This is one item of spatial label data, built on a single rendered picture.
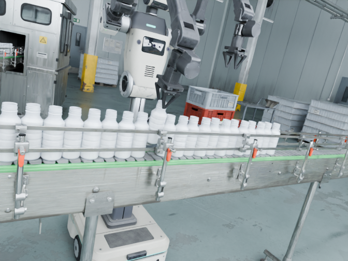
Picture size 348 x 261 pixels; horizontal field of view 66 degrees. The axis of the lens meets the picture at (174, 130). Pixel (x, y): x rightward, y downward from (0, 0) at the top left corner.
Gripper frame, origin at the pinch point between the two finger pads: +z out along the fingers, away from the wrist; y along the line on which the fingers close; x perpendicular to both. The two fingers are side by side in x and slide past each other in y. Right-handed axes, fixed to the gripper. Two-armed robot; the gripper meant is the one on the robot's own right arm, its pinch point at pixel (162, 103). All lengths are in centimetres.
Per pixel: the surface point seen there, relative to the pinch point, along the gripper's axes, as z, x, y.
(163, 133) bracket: 8.5, 0.4, 6.5
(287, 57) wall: 59, 1022, -723
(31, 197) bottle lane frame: 29, -41, 12
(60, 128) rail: 9.2, -34.0, 4.6
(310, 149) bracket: 12, 90, 13
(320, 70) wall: 50, 1021, -551
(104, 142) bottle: 14.3, -19.6, 4.1
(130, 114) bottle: 4.4, -11.8, 1.6
